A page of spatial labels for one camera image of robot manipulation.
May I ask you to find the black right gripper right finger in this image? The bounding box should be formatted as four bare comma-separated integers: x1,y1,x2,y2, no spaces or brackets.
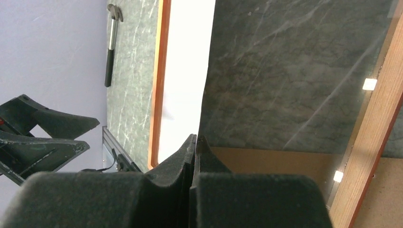
188,136,332,228

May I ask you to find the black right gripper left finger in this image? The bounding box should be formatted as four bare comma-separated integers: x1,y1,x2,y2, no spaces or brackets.
0,134,197,228

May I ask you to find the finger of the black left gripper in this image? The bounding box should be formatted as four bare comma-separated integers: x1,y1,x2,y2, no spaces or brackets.
0,94,100,140
0,131,90,186

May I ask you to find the wooden picture frame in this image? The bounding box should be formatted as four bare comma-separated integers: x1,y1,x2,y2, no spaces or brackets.
148,0,403,228

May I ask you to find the glossy mountain landscape photo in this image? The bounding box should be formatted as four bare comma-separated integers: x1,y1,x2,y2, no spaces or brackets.
158,0,216,163

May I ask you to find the brown backing board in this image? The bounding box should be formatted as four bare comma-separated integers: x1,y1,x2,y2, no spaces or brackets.
211,147,403,228

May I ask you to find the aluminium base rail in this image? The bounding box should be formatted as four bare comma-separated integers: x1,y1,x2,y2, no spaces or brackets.
102,126,142,172

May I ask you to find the black handled claw hammer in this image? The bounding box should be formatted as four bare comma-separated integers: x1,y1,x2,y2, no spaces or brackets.
104,4,124,87

